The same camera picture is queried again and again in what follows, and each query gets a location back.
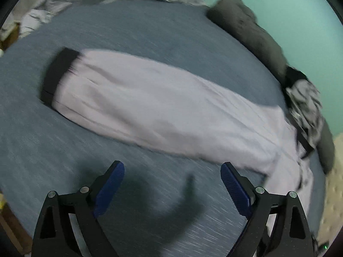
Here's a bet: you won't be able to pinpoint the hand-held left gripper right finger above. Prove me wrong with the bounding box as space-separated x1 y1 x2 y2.
220 162 314 257

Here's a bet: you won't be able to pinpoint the pile of grey clothes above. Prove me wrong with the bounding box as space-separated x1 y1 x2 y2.
285 79 326 145

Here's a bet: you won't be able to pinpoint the light grey jacket black cuffs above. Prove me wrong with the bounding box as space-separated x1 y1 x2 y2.
40 48 316 236

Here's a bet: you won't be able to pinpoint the cream tufted headboard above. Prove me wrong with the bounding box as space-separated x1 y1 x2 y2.
317 136 343 243

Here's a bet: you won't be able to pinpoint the blue bed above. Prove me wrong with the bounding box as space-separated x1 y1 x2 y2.
0 0 328 257

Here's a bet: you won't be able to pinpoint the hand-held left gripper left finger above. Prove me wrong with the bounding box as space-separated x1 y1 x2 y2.
32 161 125 257

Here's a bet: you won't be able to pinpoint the black garment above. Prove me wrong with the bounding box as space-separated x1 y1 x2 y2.
283 67 309 87

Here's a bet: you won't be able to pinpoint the dark grey rolled duvet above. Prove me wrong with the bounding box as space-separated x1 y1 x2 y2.
208 0 336 175

